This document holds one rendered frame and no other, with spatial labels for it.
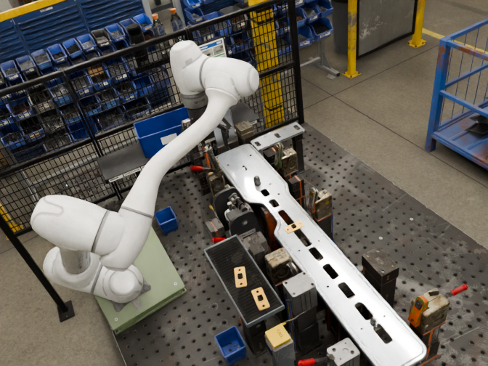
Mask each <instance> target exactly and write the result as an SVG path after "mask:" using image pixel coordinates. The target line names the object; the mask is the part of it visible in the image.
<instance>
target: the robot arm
mask: <svg viewBox="0 0 488 366"><path fill-rule="evenodd" d="M170 61H171V70H172V73H173V77H174V80H175V83H176V85H177V86H178V88H179V90H180V94H181V96H182V101H183V103H184V106H185V107H186V108H187V111H188V114H189V117H190V118H189V120H188V121H184V120H182V121H181V124H182V128H181V132H180V135H179V136H178V137H176V138H175V139H173V140H172V141H171V142H169V143H168V144H167V145H166V146H165V147H164V148H162V149H161V150H160V151H159V152H157V153H156V154H155V155H154V156H153V157H152V158H151V159H150V161H149V162H148V163H147V164H146V166H145V167H144V168H143V169H142V172H141V173H140V175H139V176H138V178H137V180H136V182H135V183H134V186H133V187H132V188H131V191H130V193H129V194H128V196H127V197H126V199H125V200H124V202H123V204H122V206H121V208H120V210H119V212H118V213H117V212H113V211H109V210H106V209H104V208H101V207H100V206H98V205H95V204H93V203H90V202H87V201H85V200H81V199H78V198H73V197H70V196H67V195H47V196H46V197H43V198H41V199H40V200H39V202H38V203H37V205H36V207H35V209H34V211H33V214H32V216H31V218H30V224H31V226H32V229H33V230H34V231H35V232H36V233H37V234H38V235H40V236H41V237H42V238H45V239H46V240H48V241H49V242H51V243H52V244H54V245H56V247H54V248H53V249H51V250H50V251H49V252H48V254H47V255H46V258H45V260H44V265H43V270H44V274H45V275H46V276H47V277H48V278H49V279H50V280H51V281H52V282H55V283H57V284H59V285H62V286H65V287H67V288H71V289H74V290H79V291H82V292H86V293H91V294H94V295H96V296H100V297H102V298H106V299H108V300H111V302H112V303H113V306H114V309H115V310H116V311H117V312H119V311H121V310H122V308H124V307H125V305H127V304H128V303H130V302H131V303H132V304H133V305H135V307H136V308H137V309H140V308H141V307H142V305H141V304H140V302H139V299H138V298H137V297H138V296H140V295H141V294H143V293H144V292H147V291H149V290H150V289H151V286H150V284H149V283H147V282H146V281H145V279H144V278H143V276H142V274H141V272H140V271H139V270H138V269H137V268H136V266H135V265H134V261H135V259H136V258H137V257H138V255H139V253H140V252H141V250H142V249H143V247H144V245H145V242H146V240H147V237H148V235H149V233H150V228H151V224H152V220H153V216H154V211H155V202H156V198H157V194H158V188H159V185H160V182H161V180H162V178H163V176H164V175H165V174H166V172H167V171H168V170H169V169H170V168H171V167H172V166H173V165H174V164H175V163H176V162H177V161H179V160H180V159H181V158H182V157H184V156H185V155H186V154H188V155H190V159H191V160H192V162H193V163H194V162H195V159H194V156H193V154H192V148H194V147H195V146H196V145H197V144H199V143H200V142H201V141H202V140H203V139H205V138H206V137H207V136H208V135H209V134H210V133H211V132H212V131H213V130H214V129H215V128H216V127H217V128H219V129H221V134H222V138H223V141H224V146H225V147H226V148H227V149H228V148H229V145H228V141H227V139H229V129H231V128H232V126H231V124H230V123H229V122H228V121H227V120H226V119H225V118H224V116H225V114H226V112H227V111H228V109H229V108H230V107H231V106H233V105H236V104H237V102H238V101H239V100H240V99H242V98H243V97H248V96H250V95H252V94H253V93H254V92H255V91H256V90H257V89H258V87H259V74H258V72H257V70H256V69H255V68H254V67H253V66H252V65H251V64H249V63H247V62H244V61H242V60H236V59H232V58H228V57H208V56H206V55H204V54H202V53H201V50H200V48H199V47H198V46H197V45H196V44H195V43H194V42H193V41H180V42H179V43H176V44H175V45H174V46H173V47H172V48H171V51H170ZM221 121H223V122H224V123H225V124H226V126H223V125H221V124H220V122H221ZM189 124H192V125H191V126H190V127H189V128H187V127H188V126H189Z"/></svg>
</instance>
